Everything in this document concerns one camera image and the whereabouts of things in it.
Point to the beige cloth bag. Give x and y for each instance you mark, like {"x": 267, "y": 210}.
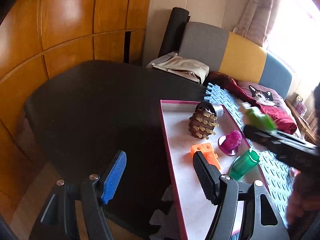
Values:
{"x": 185, "y": 67}

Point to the green plant toy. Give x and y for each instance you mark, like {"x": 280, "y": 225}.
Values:
{"x": 260, "y": 120}

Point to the cat print pillow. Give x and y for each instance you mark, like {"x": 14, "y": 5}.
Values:
{"x": 265, "y": 96}

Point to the orange block toy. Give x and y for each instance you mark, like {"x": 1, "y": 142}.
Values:
{"x": 210, "y": 155}

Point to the dark red cloth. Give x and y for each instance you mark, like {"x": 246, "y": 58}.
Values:
{"x": 277, "y": 120}

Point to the wooden wardrobe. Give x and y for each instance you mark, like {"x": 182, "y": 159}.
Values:
{"x": 62, "y": 17}

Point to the grey yellow blue headboard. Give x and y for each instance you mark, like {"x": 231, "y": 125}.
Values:
{"x": 245, "y": 55}

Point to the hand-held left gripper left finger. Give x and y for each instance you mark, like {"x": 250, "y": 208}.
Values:
{"x": 113, "y": 180}

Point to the black rolled mat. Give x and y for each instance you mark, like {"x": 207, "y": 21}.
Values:
{"x": 172, "y": 35}

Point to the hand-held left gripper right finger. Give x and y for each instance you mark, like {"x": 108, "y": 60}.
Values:
{"x": 203, "y": 175}

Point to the wooden nightstand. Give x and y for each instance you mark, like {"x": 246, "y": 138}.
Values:
{"x": 300, "y": 112}

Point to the green plastic cup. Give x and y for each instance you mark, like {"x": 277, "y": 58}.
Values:
{"x": 242, "y": 165}

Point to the magenta plastic toy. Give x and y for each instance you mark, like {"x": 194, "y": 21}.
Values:
{"x": 232, "y": 140}

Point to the brown pin massage brush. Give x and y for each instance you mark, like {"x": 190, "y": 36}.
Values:
{"x": 200, "y": 126}

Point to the person's right hand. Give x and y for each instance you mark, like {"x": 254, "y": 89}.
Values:
{"x": 302, "y": 200}

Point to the beige curtain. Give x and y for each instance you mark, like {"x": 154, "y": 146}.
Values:
{"x": 257, "y": 12}

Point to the white tray with pink rim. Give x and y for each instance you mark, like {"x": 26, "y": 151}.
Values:
{"x": 180, "y": 155}

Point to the bright window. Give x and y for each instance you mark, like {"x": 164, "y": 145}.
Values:
{"x": 295, "y": 30}

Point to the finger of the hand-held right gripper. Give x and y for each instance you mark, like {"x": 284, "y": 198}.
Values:
{"x": 260, "y": 136}

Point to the blue foam puzzle mat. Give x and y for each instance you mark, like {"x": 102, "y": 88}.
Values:
{"x": 272, "y": 180}

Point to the black and silver cylinder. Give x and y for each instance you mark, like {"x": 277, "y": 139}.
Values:
{"x": 217, "y": 110}

